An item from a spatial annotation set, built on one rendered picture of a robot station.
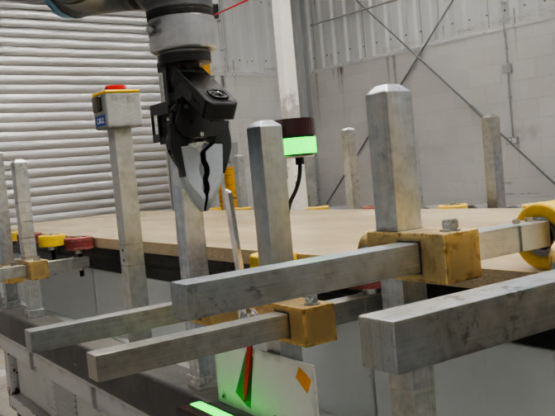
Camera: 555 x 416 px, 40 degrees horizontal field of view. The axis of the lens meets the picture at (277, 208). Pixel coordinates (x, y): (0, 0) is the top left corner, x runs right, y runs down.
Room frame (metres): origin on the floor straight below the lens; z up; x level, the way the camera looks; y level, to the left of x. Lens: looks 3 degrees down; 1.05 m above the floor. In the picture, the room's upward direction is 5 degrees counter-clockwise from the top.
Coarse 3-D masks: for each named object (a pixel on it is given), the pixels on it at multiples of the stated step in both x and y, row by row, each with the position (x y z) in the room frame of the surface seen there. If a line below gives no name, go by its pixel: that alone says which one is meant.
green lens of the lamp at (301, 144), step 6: (288, 138) 1.02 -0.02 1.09; (294, 138) 1.02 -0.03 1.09; (300, 138) 1.02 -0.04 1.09; (306, 138) 1.02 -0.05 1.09; (312, 138) 1.03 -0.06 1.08; (288, 144) 1.02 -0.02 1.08; (294, 144) 1.02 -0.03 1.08; (300, 144) 1.02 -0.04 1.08; (306, 144) 1.02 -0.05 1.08; (312, 144) 1.03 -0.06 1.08; (288, 150) 1.02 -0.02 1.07; (294, 150) 1.02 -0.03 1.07; (300, 150) 1.02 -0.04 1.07; (306, 150) 1.02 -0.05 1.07; (312, 150) 1.03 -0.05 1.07
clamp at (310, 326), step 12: (288, 300) 1.00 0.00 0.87; (300, 300) 0.99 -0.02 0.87; (264, 312) 1.01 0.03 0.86; (288, 312) 0.96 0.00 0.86; (300, 312) 0.94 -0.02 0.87; (312, 312) 0.94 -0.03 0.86; (324, 312) 0.95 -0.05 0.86; (300, 324) 0.94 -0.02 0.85; (312, 324) 0.94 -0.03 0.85; (324, 324) 0.95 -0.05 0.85; (300, 336) 0.94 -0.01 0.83; (312, 336) 0.94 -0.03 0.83; (324, 336) 0.95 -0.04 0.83; (336, 336) 0.96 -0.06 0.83
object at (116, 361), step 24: (336, 312) 1.00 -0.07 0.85; (360, 312) 1.03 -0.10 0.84; (168, 336) 0.89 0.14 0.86; (192, 336) 0.89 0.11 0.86; (216, 336) 0.90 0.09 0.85; (240, 336) 0.92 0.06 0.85; (264, 336) 0.94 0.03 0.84; (288, 336) 0.96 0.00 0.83; (96, 360) 0.82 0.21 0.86; (120, 360) 0.84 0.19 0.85; (144, 360) 0.85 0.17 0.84; (168, 360) 0.87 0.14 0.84
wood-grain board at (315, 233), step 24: (96, 216) 3.49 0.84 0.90; (144, 216) 3.07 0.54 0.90; (168, 216) 2.90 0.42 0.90; (216, 216) 2.60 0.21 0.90; (240, 216) 2.48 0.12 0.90; (312, 216) 2.16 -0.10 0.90; (336, 216) 2.08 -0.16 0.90; (360, 216) 2.00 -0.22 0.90; (432, 216) 1.79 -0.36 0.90; (456, 216) 1.73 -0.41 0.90; (480, 216) 1.67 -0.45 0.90; (504, 216) 1.62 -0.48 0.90; (96, 240) 2.10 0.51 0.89; (144, 240) 1.85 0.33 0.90; (168, 240) 1.78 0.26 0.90; (216, 240) 1.67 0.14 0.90; (240, 240) 1.61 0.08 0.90; (312, 240) 1.48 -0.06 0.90; (336, 240) 1.43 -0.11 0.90; (504, 264) 0.95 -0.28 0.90; (528, 264) 0.93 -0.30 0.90
